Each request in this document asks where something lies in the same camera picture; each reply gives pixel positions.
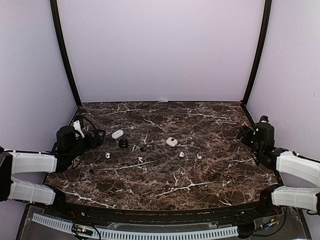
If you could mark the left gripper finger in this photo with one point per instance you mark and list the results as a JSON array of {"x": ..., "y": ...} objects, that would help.
[
  {"x": 96, "y": 143},
  {"x": 99, "y": 134}
]

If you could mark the left black frame post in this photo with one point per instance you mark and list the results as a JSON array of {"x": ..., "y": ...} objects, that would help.
[{"x": 63, "y": 51}]

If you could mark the black frame post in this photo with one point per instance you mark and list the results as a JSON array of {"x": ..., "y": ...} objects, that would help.
[
  {"x": 63, "y": 51},
  {"x": 258, "y": 53}
]

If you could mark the beige gold-rimmed charging case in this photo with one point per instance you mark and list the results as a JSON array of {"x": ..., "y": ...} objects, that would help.
[{"x": 172, "y": 141}]

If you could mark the white slotted cable duct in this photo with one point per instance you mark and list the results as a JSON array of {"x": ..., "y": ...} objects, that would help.
[{"x": 123, "y": 231}]

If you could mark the black front table rail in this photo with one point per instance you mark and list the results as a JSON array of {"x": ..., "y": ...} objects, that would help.
[{"x": 102, "y": 216}]

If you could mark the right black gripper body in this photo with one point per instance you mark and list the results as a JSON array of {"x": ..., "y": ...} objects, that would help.
[{"x": 257, "y": 150}]

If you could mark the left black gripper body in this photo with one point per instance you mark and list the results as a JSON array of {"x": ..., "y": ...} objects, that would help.
[{"x": 76, "y": 150}]

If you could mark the right black frame post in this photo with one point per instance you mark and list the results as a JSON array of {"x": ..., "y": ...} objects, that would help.
[{"x": 258, "y": 53}]

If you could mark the white bud earbud right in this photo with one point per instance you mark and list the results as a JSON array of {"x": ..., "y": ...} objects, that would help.
[{"x": 182, "y": 154}]

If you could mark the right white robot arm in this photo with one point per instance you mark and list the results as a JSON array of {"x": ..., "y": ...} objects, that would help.
[{"x": 298, "y": 177}]

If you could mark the black round charging case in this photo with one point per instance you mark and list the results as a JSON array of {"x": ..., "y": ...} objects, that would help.
[{"x": 123, "y": 143}]

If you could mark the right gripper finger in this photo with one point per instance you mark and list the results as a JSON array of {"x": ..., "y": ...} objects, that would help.
[
  {"x": 244, "y": 132},
  {"x": 248, "y": 141}
]

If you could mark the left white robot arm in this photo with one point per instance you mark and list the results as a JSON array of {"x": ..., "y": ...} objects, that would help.
[{"x": 15, "y": 165}]

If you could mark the white oval charging case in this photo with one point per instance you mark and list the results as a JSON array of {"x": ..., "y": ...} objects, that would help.
[{"x": 117, "y": 134}]

